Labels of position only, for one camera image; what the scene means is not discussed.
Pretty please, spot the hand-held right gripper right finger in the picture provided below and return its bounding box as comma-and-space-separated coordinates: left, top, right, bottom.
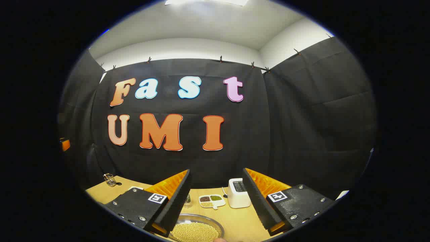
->
243, 168, 336, 236

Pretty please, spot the black backdrop cloth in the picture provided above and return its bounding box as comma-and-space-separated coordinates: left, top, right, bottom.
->
57, 36, 377, 202

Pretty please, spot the white toaster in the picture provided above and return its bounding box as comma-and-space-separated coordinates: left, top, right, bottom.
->
228, 178, 252, 209

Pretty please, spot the ceiling light panel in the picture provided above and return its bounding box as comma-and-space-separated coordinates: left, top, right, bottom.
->
164, 0, 249, 7

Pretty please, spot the white divided bean dish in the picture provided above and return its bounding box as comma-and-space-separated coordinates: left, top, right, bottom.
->
198, 194, 226, 210

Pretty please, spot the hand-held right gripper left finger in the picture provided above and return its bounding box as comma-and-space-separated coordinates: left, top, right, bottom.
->
97, 169, 193, 238

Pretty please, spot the pile of yellow soybeans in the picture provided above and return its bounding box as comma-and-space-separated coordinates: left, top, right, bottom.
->
170, 222, 220, 242

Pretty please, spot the stainless steel pot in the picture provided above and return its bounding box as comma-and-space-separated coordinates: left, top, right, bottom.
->
169, 213, 225, 242

